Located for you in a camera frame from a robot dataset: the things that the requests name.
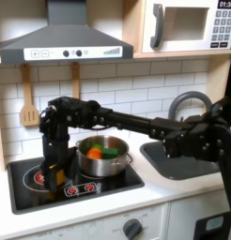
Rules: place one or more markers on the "dark grey tap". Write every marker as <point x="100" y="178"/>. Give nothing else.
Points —
<point x="189" y="94"/>

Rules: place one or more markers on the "white toy microwave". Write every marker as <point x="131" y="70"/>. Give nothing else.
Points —
<point x="183" y="25"/>

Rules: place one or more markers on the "black stove cooktop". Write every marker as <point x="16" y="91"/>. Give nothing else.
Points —
<point x="120" y="184"/>

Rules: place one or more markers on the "yellow block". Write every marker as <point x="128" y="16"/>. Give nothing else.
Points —
<point x="61" y="176"/>

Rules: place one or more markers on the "orange toy carrot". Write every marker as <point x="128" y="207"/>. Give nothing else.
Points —
<point x="94" y="153"/>

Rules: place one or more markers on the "grey extractor hood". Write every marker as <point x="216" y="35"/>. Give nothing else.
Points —
<point x="64" y="37"/>

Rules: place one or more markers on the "white kitchen cabinet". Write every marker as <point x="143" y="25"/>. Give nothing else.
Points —
<point x="180" y="218"/>

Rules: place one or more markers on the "light wooden shelf frame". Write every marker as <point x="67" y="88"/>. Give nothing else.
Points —
<point x="133" y="25"/>

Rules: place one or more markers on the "grey oven knob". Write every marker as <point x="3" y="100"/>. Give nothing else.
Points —
<point x="132" y="229"/>

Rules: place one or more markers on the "green wooden block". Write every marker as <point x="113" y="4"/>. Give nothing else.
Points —
<point x="110" y="153"/>

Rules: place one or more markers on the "black oven door panel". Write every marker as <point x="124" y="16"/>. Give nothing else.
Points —
<point x="200" y="231"/>

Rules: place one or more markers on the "wooden slotted spatula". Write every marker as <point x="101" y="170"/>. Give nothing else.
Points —
<point x="29" y="115"/>

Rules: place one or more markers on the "steel pot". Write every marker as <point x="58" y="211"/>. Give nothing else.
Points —
<point x="101" y="168"/>

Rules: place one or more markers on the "dark grey sink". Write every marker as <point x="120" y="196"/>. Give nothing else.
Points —
<point x="183" y="170"/>

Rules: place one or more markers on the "wooden spoon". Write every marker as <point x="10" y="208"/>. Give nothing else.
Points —
<point x="75" y="81"/>

